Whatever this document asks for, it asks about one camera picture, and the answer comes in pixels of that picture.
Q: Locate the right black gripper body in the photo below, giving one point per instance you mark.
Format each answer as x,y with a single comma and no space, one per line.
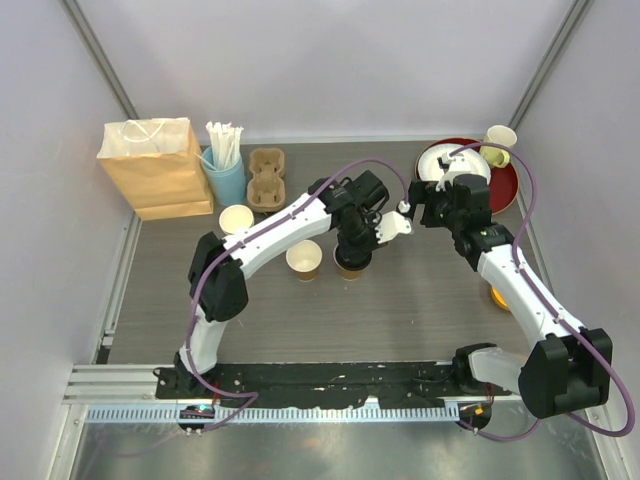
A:
438,212

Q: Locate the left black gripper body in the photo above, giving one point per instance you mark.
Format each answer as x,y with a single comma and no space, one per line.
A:
358,238

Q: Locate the red round tray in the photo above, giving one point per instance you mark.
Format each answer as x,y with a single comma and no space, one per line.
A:
504,184

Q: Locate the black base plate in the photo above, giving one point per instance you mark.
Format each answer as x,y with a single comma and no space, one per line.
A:
323,385

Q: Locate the cardboard cup carrier stack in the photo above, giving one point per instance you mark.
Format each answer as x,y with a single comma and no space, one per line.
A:
266,189

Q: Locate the stack of paper cups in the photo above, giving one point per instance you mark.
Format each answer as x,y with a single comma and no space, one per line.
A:
235,219

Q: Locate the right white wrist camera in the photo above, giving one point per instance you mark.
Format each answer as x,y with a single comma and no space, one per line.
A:
452,166

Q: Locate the light blue straw holder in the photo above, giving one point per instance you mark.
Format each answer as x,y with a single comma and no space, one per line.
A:
228,186

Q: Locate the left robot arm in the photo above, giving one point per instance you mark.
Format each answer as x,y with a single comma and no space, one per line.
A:
221,266

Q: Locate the pale yellow mug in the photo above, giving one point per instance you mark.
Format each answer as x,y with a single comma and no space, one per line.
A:
501,139

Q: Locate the orange bowl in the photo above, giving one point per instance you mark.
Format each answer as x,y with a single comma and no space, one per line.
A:
498,299

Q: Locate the aluminium frame rail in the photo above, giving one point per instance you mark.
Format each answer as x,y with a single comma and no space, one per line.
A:
121,383

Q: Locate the brown paper cup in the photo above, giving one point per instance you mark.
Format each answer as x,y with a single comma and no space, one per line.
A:
350,274
304,260

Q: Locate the brown paper bag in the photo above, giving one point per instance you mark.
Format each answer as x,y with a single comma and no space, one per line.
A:
156,165

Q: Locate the white paper plate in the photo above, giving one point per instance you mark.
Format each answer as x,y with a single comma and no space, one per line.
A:
428,169

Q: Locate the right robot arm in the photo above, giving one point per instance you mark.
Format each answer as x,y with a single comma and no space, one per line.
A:
565,370

